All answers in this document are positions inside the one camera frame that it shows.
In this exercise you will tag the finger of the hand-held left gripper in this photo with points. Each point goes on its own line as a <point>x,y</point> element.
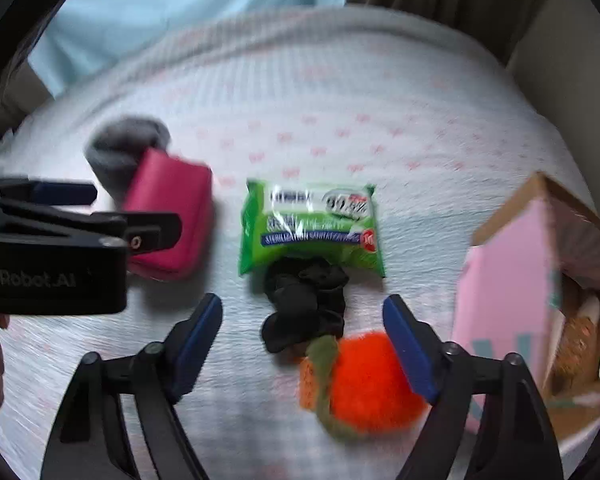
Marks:
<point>62,193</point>
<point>150,235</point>

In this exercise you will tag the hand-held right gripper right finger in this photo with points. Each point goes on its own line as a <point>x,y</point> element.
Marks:
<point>405,341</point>

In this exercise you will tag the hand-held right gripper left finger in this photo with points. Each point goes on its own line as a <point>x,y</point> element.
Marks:
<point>200,341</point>

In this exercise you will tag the pink pouch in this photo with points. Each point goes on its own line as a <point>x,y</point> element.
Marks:
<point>175,195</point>

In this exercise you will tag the orange plush toy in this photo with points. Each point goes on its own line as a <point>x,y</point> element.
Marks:
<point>372,380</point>

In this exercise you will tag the pink cardboard box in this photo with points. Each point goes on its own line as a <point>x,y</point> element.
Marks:
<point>505,285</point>

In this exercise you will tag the grey rolled sock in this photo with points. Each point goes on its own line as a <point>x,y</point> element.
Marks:
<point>115,152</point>

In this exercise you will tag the black sock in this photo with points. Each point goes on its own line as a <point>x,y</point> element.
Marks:
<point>295,295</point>

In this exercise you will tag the green wet wipes packet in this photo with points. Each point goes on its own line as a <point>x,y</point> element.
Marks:
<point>300,222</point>

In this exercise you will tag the dark furniture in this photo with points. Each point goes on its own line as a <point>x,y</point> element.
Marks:
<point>20,30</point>

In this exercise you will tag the brown plush toy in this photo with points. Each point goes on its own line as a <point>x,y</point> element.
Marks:
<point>575,342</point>

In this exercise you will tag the white pink-printed blanket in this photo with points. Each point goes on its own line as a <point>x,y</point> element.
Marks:
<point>330,110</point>

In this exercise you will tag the light blue cloth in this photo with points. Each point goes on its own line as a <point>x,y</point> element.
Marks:
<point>180,0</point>

